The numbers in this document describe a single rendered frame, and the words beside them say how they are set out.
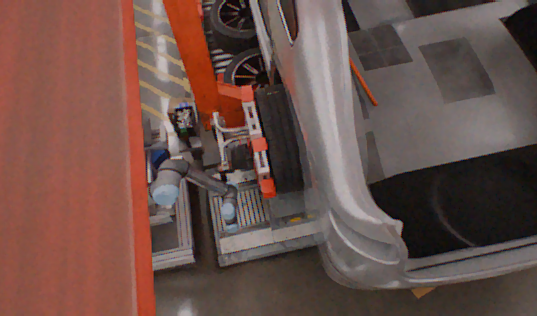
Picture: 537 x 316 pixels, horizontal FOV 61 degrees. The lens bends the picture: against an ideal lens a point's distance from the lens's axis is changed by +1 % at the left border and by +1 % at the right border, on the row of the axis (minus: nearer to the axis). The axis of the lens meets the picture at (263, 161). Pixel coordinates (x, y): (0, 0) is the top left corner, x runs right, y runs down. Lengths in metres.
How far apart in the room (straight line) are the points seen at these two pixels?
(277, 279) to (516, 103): 1.87
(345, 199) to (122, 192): 1.55
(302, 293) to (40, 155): 3.10
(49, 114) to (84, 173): 0.03
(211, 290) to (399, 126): 1.69
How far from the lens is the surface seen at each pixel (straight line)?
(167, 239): 3.29
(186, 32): 2.62
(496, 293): 3.48
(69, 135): 0.18
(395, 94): 2.77
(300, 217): 3.27
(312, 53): 1.94
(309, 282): 3.27
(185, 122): 3.31
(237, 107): 3.16
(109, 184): 0.16
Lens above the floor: 3.13
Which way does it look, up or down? 58 degrees down
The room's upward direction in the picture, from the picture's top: 9 degrees counter-clockwise
